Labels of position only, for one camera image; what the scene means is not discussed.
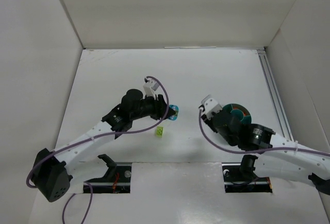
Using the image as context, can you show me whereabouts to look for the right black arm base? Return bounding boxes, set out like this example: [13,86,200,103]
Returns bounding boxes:
[222,155,273,193]

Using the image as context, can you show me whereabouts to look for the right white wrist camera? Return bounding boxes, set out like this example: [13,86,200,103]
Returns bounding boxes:
[199,95,223,120]

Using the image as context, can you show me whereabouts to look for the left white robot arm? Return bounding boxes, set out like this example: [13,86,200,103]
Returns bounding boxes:
[26,89,175,202]

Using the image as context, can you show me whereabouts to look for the teal divided round container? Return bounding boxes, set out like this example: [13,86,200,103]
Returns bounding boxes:
[223,104,252,124]

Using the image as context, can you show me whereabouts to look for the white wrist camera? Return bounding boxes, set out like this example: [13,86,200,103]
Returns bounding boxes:
[143,78,159,99]
[199,95,223,120]

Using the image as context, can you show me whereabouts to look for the lime green lego brick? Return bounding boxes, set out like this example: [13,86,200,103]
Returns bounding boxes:
[155,126,164,137]

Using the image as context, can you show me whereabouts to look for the purple cable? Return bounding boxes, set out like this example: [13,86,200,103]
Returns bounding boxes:
[25,76,169,223]
[197,107,330,158]

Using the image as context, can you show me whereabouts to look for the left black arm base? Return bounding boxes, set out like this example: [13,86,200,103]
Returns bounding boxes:
[87,154,132,194]

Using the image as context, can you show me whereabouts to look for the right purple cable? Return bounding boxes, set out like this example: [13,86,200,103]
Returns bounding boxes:
[197,107,330,158]

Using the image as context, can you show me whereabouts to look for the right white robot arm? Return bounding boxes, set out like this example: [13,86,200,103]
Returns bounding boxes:
[199,104,329,195]

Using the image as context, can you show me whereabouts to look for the aluminium rail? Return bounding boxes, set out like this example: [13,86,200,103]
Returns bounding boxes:
[256,46,320,183]

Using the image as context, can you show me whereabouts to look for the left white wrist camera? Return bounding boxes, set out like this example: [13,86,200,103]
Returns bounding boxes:
[143,78,159,99]

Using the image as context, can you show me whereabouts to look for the teal flower face lego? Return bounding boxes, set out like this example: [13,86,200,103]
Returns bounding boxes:
[168,105,179,121]

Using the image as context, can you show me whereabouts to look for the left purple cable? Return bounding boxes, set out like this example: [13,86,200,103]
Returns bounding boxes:
[25,76,169,223]

